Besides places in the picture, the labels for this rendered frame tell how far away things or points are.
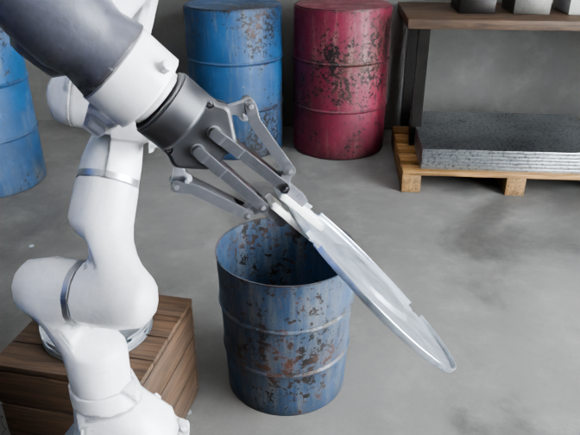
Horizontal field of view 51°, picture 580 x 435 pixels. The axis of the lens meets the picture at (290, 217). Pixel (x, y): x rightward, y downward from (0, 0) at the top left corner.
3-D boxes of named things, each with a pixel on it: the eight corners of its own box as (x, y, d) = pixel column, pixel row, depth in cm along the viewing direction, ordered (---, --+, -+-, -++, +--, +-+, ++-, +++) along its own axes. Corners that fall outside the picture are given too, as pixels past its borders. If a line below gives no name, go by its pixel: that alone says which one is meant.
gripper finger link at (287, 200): (272, 187, 70) (277, 183, 70) (313, 221, 73) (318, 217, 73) (279, 198, 67) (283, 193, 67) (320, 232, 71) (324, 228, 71)
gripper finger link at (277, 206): (274, 203, 67) (269, 207, 68) (315, 237, 71) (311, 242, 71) (268, 192, 70) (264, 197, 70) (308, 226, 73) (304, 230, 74)
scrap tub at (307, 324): (349, 337, 219) (356, 217, 197) (350, 425, 181) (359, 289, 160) (233, 331, 221) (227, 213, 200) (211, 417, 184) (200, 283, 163)
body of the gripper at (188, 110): (129, 141, 58) (202, 197, 63) (188, 75, 57) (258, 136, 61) (128, 118, 65) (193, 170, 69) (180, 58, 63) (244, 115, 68)
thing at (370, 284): (358, 248, 97) (362, 244, 97) (479, 392, 78) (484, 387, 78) (253, 167, 75) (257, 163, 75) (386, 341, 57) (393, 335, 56)
